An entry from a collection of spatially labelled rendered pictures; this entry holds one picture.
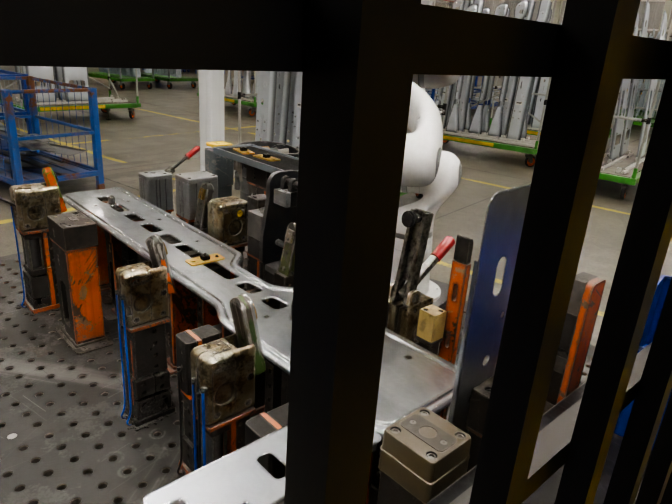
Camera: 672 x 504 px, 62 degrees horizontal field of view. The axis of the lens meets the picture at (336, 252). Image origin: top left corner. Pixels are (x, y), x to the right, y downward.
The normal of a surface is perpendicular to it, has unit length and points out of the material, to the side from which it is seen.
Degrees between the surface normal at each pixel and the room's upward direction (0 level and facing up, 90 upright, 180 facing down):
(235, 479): 0
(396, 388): 0
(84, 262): 90
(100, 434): 0
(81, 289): 90
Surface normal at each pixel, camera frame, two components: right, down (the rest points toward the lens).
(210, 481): 0.07, -0.94
